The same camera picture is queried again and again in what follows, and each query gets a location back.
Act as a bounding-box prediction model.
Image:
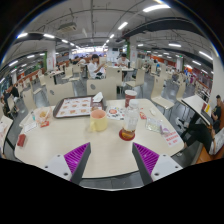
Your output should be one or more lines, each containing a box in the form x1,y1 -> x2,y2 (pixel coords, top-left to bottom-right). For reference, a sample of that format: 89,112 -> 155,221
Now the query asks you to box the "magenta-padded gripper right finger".
131,142 -> 183,186

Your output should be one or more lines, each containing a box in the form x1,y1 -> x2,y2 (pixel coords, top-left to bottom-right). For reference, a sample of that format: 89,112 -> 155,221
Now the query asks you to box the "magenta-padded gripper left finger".
40,142 -> 92,186

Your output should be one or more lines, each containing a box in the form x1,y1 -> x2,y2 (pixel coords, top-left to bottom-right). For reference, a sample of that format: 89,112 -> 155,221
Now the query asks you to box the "clear plastic tea bottle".
120,99 -> 140,140

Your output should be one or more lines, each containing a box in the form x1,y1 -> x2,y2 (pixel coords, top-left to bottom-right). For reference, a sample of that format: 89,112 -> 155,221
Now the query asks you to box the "flat round red coaster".
118,128 -> 136,142

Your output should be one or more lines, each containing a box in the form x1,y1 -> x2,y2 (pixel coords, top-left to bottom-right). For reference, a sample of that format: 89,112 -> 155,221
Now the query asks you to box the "red and white paper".
163,129 -> 184,148

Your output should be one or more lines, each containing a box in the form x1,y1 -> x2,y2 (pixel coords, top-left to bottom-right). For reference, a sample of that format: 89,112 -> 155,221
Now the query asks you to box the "yellow mug with pink inside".
89,109 -> 109,133

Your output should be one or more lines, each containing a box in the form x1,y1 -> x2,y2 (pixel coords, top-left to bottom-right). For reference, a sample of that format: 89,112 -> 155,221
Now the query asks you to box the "dark brown food tray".
52,95 -> 107,119

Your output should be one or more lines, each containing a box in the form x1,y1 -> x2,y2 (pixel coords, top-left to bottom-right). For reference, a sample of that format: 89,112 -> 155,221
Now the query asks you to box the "food wrapper bag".
33,106 -> 54,125

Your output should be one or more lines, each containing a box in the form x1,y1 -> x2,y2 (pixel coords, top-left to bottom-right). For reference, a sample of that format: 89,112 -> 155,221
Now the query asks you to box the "red flat packet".
16,133 -> 28,148

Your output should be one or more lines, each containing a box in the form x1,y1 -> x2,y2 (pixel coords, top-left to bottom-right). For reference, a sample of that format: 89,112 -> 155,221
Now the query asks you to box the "person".
1,89 -> 14,118
116,52 -> 130,68
87,53 -> 106,80
9,84 -> 21,101
179,94 -> 224,156

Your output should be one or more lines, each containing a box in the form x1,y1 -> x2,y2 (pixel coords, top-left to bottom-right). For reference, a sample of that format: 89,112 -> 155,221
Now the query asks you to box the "dark red paper cup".
124,89 -> 138,108

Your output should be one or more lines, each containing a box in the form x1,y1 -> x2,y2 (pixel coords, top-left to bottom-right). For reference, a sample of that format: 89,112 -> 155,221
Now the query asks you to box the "crumpled white napkin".
92,92 -> 104,103

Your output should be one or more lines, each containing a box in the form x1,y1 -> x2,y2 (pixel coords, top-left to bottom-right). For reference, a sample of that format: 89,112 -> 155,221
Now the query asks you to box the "beige plastic chair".
150,78 -> 176,118
86,78 -> 118,101
45,82 -> 75,107

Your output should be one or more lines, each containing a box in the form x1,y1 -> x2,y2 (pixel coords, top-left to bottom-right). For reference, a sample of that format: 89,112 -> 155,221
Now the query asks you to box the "white dining table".
181,94 -> 214,126
0,114 -> 14,155

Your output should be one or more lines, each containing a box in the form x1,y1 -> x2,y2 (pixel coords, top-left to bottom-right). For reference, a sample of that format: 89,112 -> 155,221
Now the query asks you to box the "ceiling air conditioner unit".
57,22 -> 78,33

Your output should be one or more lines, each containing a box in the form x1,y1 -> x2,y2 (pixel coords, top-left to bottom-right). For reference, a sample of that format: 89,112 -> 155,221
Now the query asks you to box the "group of ceiling lights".
0,2 -> 216,84

